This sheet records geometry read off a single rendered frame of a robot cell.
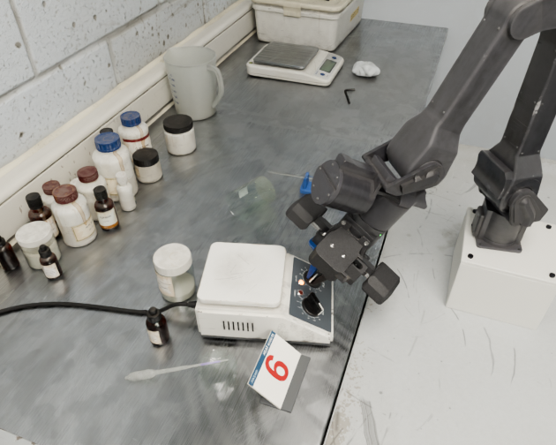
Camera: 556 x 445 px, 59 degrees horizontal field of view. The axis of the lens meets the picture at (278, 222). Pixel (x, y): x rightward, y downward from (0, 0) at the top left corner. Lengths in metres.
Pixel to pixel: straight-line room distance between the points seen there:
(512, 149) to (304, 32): 1.10
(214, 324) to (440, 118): 0.41
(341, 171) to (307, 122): 0.69
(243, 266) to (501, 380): 0.40
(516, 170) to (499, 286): 0.19
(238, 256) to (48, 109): 0.52
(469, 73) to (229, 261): 0.41
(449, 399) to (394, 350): 0.10
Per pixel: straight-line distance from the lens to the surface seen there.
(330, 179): 0.60
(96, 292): 0.87
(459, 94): 0.60
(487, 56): 0.59
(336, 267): 0.63
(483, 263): 0.77
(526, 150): 0.71
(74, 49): 1.13
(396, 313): 0.81
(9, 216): 1.00
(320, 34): 1.68
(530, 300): 0.81
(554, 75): 0.66
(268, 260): 0.74
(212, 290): 0.71
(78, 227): 0.94
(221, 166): 1.11
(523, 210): 0.74
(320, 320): 0.73
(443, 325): 0.82
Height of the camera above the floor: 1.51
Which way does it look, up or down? 41 degrees down
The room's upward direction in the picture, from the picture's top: straight up
